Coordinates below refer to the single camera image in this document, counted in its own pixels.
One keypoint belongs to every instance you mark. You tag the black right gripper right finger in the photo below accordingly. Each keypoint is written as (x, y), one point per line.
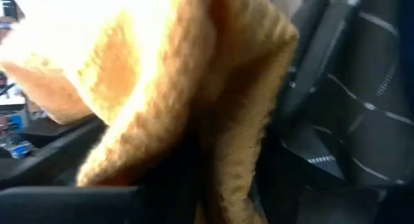
(323, 208)

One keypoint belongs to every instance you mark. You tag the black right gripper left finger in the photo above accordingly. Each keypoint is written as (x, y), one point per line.
(81, 204)

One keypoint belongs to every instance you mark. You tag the grey checked towel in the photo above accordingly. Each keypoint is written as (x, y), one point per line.
(365, 104)

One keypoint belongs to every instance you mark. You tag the orange towel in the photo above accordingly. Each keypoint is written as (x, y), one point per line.
(194, 88)

